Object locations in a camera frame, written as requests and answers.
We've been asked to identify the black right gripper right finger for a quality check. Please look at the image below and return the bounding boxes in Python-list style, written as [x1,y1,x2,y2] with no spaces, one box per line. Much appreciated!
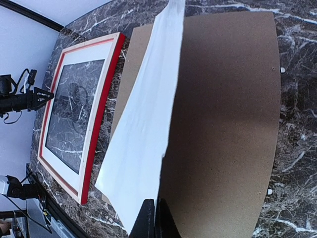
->
[155,198,181,238]

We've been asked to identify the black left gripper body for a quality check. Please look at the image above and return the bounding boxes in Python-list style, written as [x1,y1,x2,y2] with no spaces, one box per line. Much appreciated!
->
[0,93,36,113]

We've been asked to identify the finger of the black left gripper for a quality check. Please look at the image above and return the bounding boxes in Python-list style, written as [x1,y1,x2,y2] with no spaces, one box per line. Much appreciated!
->
[33,87,54,106]

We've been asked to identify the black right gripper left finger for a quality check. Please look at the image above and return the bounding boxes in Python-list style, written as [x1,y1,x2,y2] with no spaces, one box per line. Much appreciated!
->
[129,199,155,238]

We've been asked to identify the landscape sunset photo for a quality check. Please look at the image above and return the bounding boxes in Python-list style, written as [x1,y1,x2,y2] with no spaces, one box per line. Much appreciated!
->
[95,0,185,234]

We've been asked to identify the wooden picture frame red edge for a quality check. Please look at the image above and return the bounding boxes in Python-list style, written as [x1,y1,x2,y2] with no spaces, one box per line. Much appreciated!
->
[37,32,126,205]

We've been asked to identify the brown cardboard backing board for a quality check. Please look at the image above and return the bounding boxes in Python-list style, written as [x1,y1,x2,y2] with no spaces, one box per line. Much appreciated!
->
[116,11,280,238]

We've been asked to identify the white mat board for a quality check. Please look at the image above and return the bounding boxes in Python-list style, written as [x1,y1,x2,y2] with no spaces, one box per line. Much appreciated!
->
[41,44,113,196]

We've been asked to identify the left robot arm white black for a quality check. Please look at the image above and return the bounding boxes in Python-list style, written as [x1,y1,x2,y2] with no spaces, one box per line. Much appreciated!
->
[0,69,54,200]

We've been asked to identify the small green circuit board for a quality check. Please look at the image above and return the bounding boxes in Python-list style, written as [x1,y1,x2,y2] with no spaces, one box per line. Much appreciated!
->
[42,208,52,227]

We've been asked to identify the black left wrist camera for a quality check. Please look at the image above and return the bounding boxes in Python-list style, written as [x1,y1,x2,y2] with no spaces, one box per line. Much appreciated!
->
[0,74,14,97]

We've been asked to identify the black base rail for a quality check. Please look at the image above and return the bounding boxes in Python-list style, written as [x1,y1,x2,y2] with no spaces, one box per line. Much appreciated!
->
[26,163,90,238]

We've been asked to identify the left black enclosure post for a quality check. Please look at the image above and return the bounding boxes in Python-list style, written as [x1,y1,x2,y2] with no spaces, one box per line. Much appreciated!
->
[0,0,64,32]

